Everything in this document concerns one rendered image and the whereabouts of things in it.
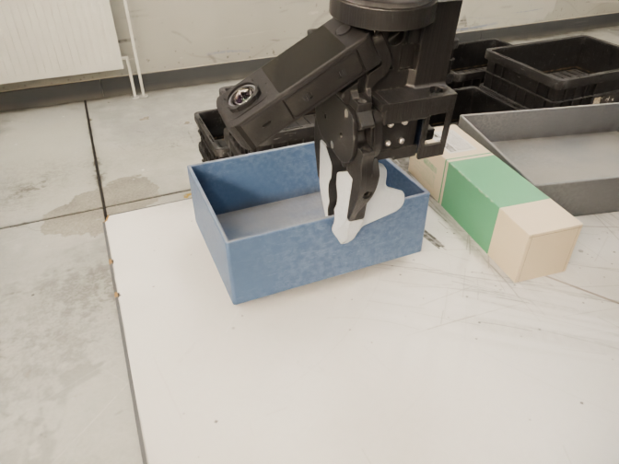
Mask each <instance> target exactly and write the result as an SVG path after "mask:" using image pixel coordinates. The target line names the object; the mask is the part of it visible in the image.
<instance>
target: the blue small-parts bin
mask: <svg viewBox="0 0 619 464"><path fill-rule="evenodd" d="M378 162H380V163H381V164H383V165H384V167H385V168H386V169H387V177H386V186H388V187H391V188H394V189H397V190H401V191H403V193H404V202H403V205H402V207H401V208H400V209H399V210H397V211H396V212H394V213H391V214H389V215H386V216H383V217H382V218H380V219H378V220H375V221H373V222H371V223H368V224H366V225H364V226H362V227H361V228H360V230H359V231H358V232H357V234H356V236H355V238H354V239H353V240H351V241H350V242H348V243H345V244H341V243H340V242H339V240H338V239H337V237H336V236H335V234H334V233H333V231H332V226H333V222H334V215H328V216H325V213H324V209H323V204H322V199H321V189H320V179H319V177H318V172H317V163H316V154H315V144H314V141H312V142H307V143H303V144H298V145H289V146H284V147H279V148H274V149H269V150H264V151H260V152H255V153H249V154H245V155H240V156H235V157H226V158H221V159H217V160H212V161H206V162H202V163H197V164H192V165H188V166H187V169H188V175H189V182H190V187H191V193H192V198H193V209H194V215H195V221H196V223H197V225H198V227H199V229H200V231H201V234H202V236H203V238H204V242H205V244H206V246H207V247H208V250H209V252H210V254H211V256H212V258H213V261H214V263H215V265H216V268H217V270H218V272H219V274H220V277H221V279H222V281H223V283H224V286H225V287H226V289H227V291H228V295H229V297H230V299H231V301H232V304H233V305H237V304H241V303H244V302H248V301H251V300H254V299H257V298H261V297H264V296H269V295H273V294H276V293H279V292H283V291H286V290H289V289H292V288H296V287H299V286H302V285H305V284H311V283H315V282H318V281H321V280H324V279H327V278H331V277H334V276H337V275H340V274H344V273H350V272H352V271H356V270H359V269H363V268H366V267H368V266H372V265H375V264H379V263H382V262H385V261H391V260H394V259H398V258H401V257H404V256H407V255H411V254H414V253H417V252H420V251H421V250H422V244H423V237H424V232H425V225H426V214H427V207H428V202H429V195H430V192H429V191H428V190H427V189H426V188H424V187H423V186H422V185H421V184H419V183H418V182H417V181H416V180H414V179H413V178H412V177H411V176H409V175H408V174H407V173H406V172H404V171H403V170H402V169H401V168H399V167H398V166H397V165H396V164H394V163H393V162H392V161H391V160H390V159H388V158H385V159H381V160H378Z"/></svg>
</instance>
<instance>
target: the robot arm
mask: <svg viewBox="0 0 619 464"><path fill-rule="evenodd" d="M462 1H463V0H330V4H329V12H330V14H331V16H332V17H333V18H331V19H330V20H329V21H327V22H326V23H324V24H323V25H321V26H320V27H318V28H317V29H315V30H314V31H312V32H311V33H310V34H309V35H307V36H306V37H304V38H303V39H302V40H300V41H298V42H297V43H295V44H294V45H292V46H291V47H290V48H288V49H287V50H285V51H284V52H282V53H280V54H279V55H278V56H276V57H275V58H274V59H273V60H271V61H270V62H268V63H267V64H265V65H264V66H262V67H261V68H259V69H258V70H256V71H255V72H253V73H252V74H251V75H249V76H247V77H246V78H244V79H243V80H241V81H240V82H239V83H238V84H237V85H235V86H234V87H232V88H230V89H229V90H228V91H226V92H225V93H223V94H222V95H220V96H219V97H218V98H217V99H216V107H217V110H218V112H219V114H220V116H221V118H222V120H223V122H224V124H225V125H226V127H227V129H228V130H229V132H230V133H231V134H232V136H233V137H234V138H235V139H236V141H237V142H238V143H239V145H240V146H242V147H243V148H244V149H246V150H253V149H254V148H256V147H257V146H259V145H261V144H262V143H264V142H265V141H267V140H268V139H270V138H271V137H273V136H274V135H276V134H277V133H279V132H280V131H282V130H283V129H285V128H286V127H287V126H288V125H290V124H291V123H293V122H295V121H296V120H298V119H299V118H301V117H302V116H303V115H305V114H306V113H308V112H309V111H311V110H313V109H314V108H316V117H315V124H314V144H315V154H316V163H317V172H318V177H319V179H320V189H321V199H322V204H323V209H324V213H325V216H328V215H334V222H333V226H332V231H333V233H334V234H335V236H336V237H337V239H338V240H339V242H340V243H341V244H345V243H348V242H350V241H351V240H353V239H354V238H355V236H356V234H357V232H358V231H359V230H360V228H361V227H362V226H364V225H366V224H368V223H371V222H373V221H375V220H378V219H380V218H382V217H383V216H386V215H389V214H391V213H394V212H396V211H397V210H399V209H400V208H401V207H402V205H403V202H404V193H403V191H401V190H397V189H394V188H391V187H388V186H386V177H387V169H386V168H385V167H384V165H383V164H381V163H380V162H378V160H381V159H385V158H391V159H392V160H394V159H399V158H404V157H413V156H415V154H417V155H416V158H417V159H422V158H427V157H435V156H440V155H443V153H444V149H445V145H446V142H447V137H448V133H449V129H450V123H451V118H452V114H453V111H454V107H455V103H456V99H457V95H458V93H457V92H455V91H454V90H453V89H451V88H450V87H448V86H447V85H446V76H447V72H448V68H449V64H450V56H451V52H452V47H453V43H454V39H455V35H456V30H457V26H458V22H459V17H460V13H461V5H462ZM431 91H434V92H435V93H438V92H442V93H439V94H433V95H430V93H431ZM445 112H447V114H446V118H445V122H444V126H443V130H442V135H441V138H440V141H439V142H435V143H430V144H425V141H426V140H431V139H433V136H434V132H435V128H434V127H431V126H430V125H429V120H430V116H431V115H434V114H440V113H445Z"/></svg>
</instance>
